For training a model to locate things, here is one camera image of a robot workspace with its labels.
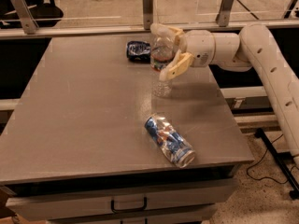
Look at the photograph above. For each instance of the clear plastic water bottle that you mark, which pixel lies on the clear plastic water bottle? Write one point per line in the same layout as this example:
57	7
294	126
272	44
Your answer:
161	55

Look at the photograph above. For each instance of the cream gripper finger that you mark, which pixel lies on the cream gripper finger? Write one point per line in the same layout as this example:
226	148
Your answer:
164	35
180	64

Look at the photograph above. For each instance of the metal rail bracket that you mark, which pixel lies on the metal rail bracket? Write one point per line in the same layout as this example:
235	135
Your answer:
28	23
223	16
147	6

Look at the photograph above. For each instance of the crushed dark blue can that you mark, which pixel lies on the crushed dark blue can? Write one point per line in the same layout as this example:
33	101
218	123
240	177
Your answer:
138	50

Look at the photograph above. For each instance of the grey cabinet drawer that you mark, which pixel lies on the grey cabinet drawer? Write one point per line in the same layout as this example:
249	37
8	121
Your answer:
93	203

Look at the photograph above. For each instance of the black stand leg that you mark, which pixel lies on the black stand leg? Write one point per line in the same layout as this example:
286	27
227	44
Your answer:
294	193

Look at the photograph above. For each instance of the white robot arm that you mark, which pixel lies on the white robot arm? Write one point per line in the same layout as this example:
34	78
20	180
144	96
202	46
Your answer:
253	47

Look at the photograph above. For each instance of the left metal rail bracket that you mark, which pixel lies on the left metal rail bracket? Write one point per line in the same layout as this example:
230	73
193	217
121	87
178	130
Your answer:
28	23

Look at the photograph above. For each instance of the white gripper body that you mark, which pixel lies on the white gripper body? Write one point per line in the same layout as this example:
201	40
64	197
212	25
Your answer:
198	48

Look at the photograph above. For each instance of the blue silver drink can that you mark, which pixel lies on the blue silver drink can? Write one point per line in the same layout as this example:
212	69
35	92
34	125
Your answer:
175	147

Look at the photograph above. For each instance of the right metal rail bracket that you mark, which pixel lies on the right metal rail bracket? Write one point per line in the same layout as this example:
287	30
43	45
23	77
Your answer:
223	16

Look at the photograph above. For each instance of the middle metal rail bracket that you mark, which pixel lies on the middle metal rail bracket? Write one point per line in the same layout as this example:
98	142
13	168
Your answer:
147	6

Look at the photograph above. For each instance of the black office chair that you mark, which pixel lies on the black office chair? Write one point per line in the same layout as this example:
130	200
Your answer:
45	12

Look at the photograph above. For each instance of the black drawer handle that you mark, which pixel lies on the black drawer handle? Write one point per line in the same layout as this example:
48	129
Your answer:
127	206

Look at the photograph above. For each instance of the horizontal metal rail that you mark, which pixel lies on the horizontal metal rail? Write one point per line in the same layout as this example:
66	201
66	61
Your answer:
7	34

